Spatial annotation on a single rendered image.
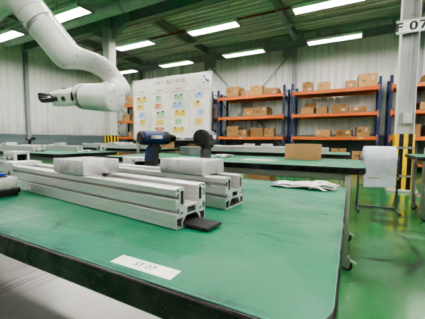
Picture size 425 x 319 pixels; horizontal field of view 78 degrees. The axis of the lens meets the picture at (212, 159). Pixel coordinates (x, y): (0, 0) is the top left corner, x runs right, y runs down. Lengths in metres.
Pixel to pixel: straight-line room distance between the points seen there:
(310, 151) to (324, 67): 8.95
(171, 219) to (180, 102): 3.66
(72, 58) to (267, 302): 0.83
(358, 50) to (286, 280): 11.23
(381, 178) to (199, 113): 2.65
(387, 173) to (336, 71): 7.63
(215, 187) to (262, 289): 0.39
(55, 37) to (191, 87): 3.24
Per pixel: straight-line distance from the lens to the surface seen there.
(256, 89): 10.76
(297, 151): 2.64
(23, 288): 1.74
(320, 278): 0.41
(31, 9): 0.99
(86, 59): 0.96
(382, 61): 11.44
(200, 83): 4.00
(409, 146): 6.17
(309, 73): 11.45
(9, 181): 1.05
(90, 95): 0.90
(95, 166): 0.79
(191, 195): 0.60
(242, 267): 0.41
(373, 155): 4.12
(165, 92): 4.35
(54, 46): 0.95
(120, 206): 0.67
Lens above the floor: 0.96
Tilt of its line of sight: 4 degrees down
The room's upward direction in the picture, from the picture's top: straight up
